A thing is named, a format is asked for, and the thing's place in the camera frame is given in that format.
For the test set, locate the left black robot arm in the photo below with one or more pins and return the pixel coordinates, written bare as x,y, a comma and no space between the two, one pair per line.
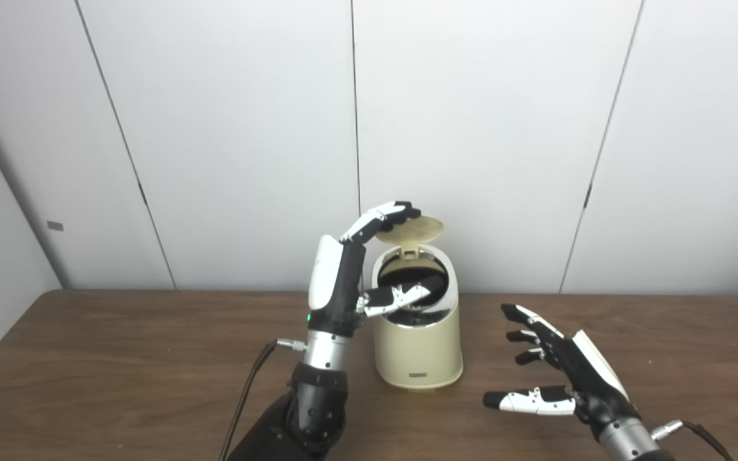
318,397

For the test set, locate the cream-colored trash bin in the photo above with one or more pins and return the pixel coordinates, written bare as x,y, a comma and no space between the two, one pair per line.
417,352

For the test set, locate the cream round bin lid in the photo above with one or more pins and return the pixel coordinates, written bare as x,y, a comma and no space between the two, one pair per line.
415,227

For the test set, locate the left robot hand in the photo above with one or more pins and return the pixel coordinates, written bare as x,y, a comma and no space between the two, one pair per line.
337,282

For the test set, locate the small grey wall tag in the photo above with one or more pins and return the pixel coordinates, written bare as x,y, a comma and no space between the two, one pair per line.
55,226

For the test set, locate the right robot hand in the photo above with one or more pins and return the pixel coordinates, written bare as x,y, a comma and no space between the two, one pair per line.
590,371

